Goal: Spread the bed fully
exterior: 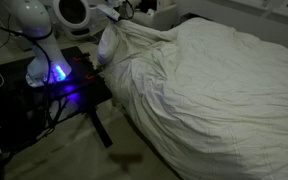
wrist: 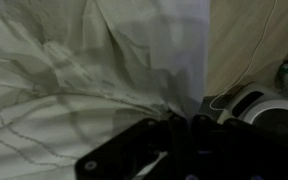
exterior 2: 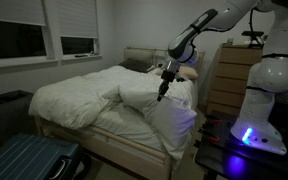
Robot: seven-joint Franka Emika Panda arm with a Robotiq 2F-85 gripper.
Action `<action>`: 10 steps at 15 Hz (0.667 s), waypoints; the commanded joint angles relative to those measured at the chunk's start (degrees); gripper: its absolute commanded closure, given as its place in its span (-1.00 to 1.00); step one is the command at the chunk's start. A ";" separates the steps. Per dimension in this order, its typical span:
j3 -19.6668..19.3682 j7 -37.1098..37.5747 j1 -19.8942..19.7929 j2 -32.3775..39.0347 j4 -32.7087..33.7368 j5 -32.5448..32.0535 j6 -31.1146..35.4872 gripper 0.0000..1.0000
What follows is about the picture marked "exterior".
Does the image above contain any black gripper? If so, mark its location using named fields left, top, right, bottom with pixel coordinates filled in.
left=114, top=4, right=127, bottom=22

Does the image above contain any white round appliance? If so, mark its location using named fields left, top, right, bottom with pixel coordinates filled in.
left=51, top=0, right=92, bottom=42

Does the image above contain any white duvet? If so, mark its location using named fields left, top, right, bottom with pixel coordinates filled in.
left=96, top=16, right=288, bottom=180

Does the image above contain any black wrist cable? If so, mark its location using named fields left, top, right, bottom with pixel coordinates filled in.
left=121, top=0, right=136, bottom=20

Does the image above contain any black base cable bundle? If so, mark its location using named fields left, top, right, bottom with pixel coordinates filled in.
left=0, top=0, right=68, bottom=136

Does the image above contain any black robot table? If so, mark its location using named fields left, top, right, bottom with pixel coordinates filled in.
left=0, top=45, right=114, bottom=149

